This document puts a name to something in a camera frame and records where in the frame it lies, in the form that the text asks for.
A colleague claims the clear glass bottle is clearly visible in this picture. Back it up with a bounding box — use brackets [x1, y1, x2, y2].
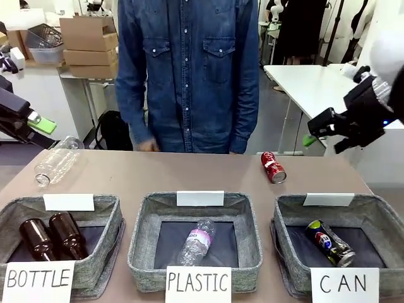
[33, 135, 85, 187]

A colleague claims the brown glass bottle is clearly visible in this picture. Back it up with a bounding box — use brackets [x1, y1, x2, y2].
[19, 218, 57, 262]
[49, 211, 89, 261]

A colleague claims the person's right hand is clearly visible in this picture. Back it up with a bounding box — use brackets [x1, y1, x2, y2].
[135, 138, 158, 152]

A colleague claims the small upright cardboard box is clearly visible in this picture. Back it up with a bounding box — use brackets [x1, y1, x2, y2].
[6, 29, 34, 61]

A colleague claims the red drink can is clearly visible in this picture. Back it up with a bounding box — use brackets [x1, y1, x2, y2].
[260, 151, 287, 184]

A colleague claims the grey fabric basket bottle label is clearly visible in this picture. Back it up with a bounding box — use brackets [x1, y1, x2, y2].
[0, 192, 126, 299]

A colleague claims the wooden shelf board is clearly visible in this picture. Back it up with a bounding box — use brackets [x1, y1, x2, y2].
[24, 59, 69, 69]

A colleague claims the person in denim shirt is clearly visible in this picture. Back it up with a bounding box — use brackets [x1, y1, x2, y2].
[115, 0, 260, 155]

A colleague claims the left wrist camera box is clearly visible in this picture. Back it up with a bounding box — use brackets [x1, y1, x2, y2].
[0, 46, 26, 74]

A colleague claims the black backpack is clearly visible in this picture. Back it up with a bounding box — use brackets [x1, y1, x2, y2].
[94, 110, 133, 152]

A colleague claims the white paper sign PLASTIC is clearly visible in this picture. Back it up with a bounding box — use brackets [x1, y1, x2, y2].
[165, 265, 232, 303]

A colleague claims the white paper sign CAN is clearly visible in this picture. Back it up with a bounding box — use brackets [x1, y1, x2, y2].
[309, 267, 379, 303]

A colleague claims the grey fabric basket can label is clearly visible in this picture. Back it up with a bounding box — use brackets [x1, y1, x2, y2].
[270, 193, 404, 299]

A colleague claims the clear plastic bottle pink label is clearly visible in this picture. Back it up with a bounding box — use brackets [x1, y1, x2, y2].
[177, 217, 218, 265]

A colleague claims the grey fabric basket plastic label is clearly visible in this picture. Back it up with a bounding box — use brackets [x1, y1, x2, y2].
[128, 191, 263, 293]

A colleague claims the dark blue drink can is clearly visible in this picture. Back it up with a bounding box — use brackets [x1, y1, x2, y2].
[305, 220, 356, 268]

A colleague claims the background person in black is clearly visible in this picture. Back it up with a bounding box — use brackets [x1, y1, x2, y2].
[279, 0, 328, 66]

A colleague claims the black tripod stand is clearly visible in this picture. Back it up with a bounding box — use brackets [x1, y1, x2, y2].
[321, 0, 347, 67]

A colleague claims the white foam block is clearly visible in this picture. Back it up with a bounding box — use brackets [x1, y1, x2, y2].
[0, 8, 45, 32]

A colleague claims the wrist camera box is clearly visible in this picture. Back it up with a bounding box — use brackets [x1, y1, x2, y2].
[342, 62, 372, 83]
[0, 46, 26, 74]

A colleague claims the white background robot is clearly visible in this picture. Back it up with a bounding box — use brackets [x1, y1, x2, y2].
[266, 0, 285, 23]

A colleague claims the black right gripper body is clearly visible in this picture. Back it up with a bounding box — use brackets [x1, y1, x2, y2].
[342, 75, 394, 148]

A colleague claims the white paper sign BOTTLE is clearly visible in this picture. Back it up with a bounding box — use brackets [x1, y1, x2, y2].
[0, 258, 76, 303]

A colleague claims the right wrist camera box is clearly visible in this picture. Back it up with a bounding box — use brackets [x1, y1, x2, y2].
[342, 62, 372, 83]

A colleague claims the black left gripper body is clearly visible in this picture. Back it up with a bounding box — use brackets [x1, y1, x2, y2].
[0, 86, 32, 133]

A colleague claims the person's left forearm denim sleeve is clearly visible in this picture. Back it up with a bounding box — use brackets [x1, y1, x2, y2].
[229, 88, 260, 155]

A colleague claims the white background table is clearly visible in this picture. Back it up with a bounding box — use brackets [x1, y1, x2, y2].
[263, 64, 395, 130]

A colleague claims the grey mesh plastic basket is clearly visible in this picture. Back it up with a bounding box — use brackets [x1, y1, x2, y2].
[25, 23, 66, 50]

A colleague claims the person's right forearm denim sleeve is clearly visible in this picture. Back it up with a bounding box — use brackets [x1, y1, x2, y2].
[115, 85, 153, 151]

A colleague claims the clear plastic bin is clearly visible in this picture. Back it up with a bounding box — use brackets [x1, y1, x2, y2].
[30, 45, 66, 64]

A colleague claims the open cardboard box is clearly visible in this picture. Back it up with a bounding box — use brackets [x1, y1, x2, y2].
[59, 16, 118, 41]

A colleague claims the closed cardboard box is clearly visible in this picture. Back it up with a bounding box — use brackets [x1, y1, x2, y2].
[64, 32, 119, 52]
[62, 49, 119, 66]
[68, 59, 119, 79]

